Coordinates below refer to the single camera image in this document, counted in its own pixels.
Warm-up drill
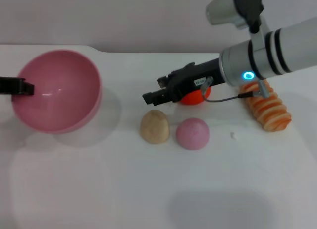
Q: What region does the beige egg yolk pastry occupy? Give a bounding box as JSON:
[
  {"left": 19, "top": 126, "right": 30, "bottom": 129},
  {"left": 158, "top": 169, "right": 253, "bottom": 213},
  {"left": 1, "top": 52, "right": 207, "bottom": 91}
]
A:
[{"left": 140, "top": 109, "right": 171, "bottom": 145}]

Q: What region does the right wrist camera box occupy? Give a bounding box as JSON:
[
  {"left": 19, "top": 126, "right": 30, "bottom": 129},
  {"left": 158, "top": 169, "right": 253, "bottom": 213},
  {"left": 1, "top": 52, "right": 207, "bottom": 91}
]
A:
[{"left": 205, "top": 0, "right": 271, "bottom": 36}]

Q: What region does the pink plastic bowl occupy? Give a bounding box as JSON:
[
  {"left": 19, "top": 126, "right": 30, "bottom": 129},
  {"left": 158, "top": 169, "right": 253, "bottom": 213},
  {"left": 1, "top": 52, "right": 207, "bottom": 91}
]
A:
[{"left": 11, "top": 50, "right": 103, "bottom": 135}]

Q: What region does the striped bread roll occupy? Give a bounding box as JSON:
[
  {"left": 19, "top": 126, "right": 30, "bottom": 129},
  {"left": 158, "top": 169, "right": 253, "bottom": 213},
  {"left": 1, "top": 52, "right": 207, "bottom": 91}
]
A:
[{"left": 240, "top": 80, "right": 292, "bottom": 132}]

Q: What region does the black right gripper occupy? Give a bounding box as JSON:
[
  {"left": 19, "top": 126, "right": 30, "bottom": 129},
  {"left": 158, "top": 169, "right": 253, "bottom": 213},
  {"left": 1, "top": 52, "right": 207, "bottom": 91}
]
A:
[{"left": 142, "top": 57, "right": 226, "bottom": 106}]

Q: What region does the pink round bun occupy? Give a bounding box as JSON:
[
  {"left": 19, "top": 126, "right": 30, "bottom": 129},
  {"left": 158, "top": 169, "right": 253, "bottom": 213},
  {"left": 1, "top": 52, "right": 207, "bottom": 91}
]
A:
[{"left": 175, "top": 117, "right": 210, "bottom": 151}]

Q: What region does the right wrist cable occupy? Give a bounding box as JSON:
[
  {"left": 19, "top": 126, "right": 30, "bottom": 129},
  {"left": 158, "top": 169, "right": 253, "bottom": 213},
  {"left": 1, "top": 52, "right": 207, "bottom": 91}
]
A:
[{"left": 201, "top": 76, "right": 271, "bottom": 104}]

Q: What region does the orange tangerine toy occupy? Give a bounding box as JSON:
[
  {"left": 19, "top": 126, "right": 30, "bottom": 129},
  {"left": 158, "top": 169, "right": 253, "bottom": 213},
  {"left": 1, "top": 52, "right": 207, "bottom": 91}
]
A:
[{"left": 178, "top": 86, "right": 212, "bottom": 106}]

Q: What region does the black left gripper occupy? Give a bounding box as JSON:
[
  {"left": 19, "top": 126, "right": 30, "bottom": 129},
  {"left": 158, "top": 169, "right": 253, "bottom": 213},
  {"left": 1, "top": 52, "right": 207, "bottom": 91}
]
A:
[{"left": 0, "top": 76, "right": 35, "bottom": 97}]

